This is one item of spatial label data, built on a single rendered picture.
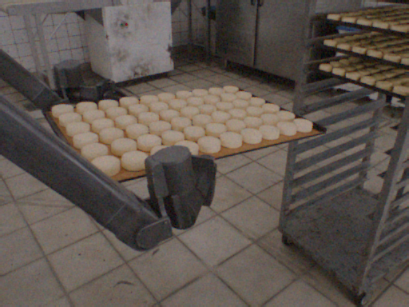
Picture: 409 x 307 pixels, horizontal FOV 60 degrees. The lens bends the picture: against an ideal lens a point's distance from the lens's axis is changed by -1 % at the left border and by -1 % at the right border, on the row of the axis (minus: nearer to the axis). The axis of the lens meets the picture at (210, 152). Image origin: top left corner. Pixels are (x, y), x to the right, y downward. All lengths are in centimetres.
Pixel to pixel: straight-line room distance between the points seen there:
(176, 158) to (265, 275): 136
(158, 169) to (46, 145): 16
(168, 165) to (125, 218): 10
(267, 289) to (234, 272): 18
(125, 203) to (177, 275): 132
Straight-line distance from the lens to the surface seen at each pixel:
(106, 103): 97
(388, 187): 135
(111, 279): 185
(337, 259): 176
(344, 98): 174
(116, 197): 52
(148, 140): 76
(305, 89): 151
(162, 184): 54
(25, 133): 47
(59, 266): 199
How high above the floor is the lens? 135
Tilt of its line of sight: 29 degrees down
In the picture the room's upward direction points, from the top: straight up
